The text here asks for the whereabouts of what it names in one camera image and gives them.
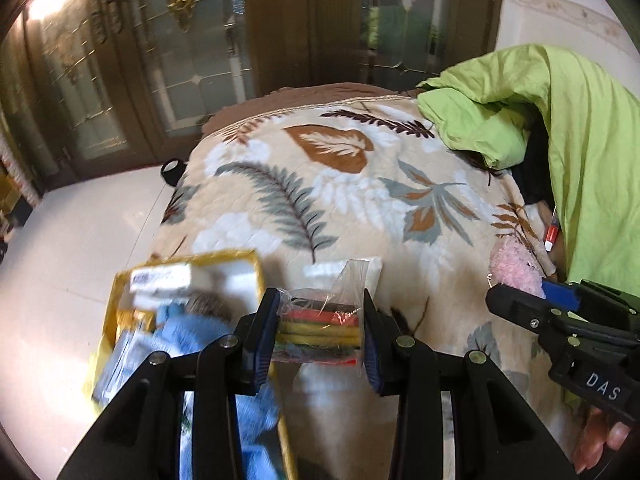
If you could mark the leaf print blanket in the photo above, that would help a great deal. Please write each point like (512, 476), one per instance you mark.
(350, 200)

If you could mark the black slipper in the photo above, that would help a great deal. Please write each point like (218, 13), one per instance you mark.
(172, 175)

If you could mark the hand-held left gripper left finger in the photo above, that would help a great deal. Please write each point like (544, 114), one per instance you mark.
(262, 340)

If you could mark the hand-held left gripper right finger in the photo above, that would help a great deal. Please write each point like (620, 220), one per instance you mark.
(372, 345)

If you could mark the pink fluffy cloth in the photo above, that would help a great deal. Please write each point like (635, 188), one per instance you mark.
(515, 265)

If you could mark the white box with yellow tape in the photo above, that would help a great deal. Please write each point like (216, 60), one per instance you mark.
(240, 270)

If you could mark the yellow orange packet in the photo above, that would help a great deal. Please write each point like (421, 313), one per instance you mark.
(132, 320)

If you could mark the brown hedgehog plush toy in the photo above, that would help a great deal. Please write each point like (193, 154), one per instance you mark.
(210, 305)

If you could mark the white wet wipes packet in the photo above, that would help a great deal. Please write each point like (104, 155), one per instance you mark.
(120, 365)

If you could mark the lemon print tissue pack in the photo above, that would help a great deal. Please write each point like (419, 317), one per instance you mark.
(160, 282)

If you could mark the wooden glass door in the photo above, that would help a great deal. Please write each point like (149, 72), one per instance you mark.
(400, 35)
(200, 60)
(85, 70)

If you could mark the green quilt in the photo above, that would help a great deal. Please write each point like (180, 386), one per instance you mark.
(590, 135)

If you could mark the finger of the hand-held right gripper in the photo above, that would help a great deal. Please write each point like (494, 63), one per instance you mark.
(560, 294)
(515, 302)

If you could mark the beige roll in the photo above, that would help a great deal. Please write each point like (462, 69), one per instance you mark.
(545, 260)

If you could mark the person's right hand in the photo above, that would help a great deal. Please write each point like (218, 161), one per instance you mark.
(597, 440)

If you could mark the stack of red white cartons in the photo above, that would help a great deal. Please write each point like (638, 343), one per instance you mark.
(20, 170)

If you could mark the brown bed sheet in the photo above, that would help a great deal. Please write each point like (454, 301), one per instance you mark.
(300, 96)

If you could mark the bag of coloured sticks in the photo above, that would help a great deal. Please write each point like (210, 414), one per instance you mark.
(320, 330)

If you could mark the red and white tube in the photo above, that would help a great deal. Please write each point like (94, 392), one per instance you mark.
(551, 237)

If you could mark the blue towel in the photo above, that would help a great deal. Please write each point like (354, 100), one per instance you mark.
(185, 330)

